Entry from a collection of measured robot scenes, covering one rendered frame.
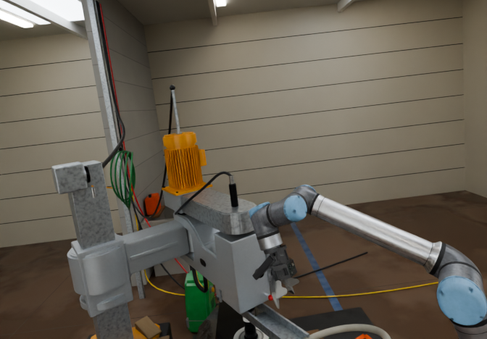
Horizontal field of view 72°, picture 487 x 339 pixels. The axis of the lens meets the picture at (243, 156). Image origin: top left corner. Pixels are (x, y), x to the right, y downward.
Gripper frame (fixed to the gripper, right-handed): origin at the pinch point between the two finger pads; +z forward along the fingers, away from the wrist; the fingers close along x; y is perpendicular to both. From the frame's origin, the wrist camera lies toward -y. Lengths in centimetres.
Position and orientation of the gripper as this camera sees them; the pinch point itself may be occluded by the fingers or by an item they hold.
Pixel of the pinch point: (285, 301)
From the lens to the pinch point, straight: 136.7
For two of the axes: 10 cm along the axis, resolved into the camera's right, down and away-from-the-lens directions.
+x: 4.9, 0.1, 8.7
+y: 8.1, -3.6, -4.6
